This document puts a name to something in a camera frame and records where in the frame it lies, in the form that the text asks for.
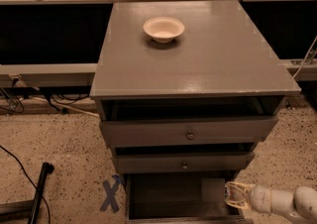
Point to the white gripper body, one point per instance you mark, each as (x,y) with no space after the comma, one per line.
(259,196)

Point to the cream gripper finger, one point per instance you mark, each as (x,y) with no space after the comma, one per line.
(240,184)
(244,205)

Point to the clear plastic water bottle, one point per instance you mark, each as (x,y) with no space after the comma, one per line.
(235,194)

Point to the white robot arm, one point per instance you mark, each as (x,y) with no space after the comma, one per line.
(298,206)

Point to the grey bottom drawer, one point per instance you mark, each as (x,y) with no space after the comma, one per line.
(179,198)

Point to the grey drawer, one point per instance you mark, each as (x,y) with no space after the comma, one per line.
(181,132)
(182,162)
(179,198)

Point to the grey top drawer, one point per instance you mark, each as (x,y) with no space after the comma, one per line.
(181,132)

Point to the grey wooden drawer cabinet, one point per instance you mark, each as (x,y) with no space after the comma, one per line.
(221,66)

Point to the grey middle drawer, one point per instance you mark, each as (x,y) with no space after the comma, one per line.
(182,162)

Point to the blue tape cross mark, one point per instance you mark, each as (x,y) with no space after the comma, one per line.
(110,191)

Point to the white paper bowl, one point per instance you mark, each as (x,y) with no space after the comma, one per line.
(163,30)

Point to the black metal stand leg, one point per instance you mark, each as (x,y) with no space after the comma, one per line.
(46,169)

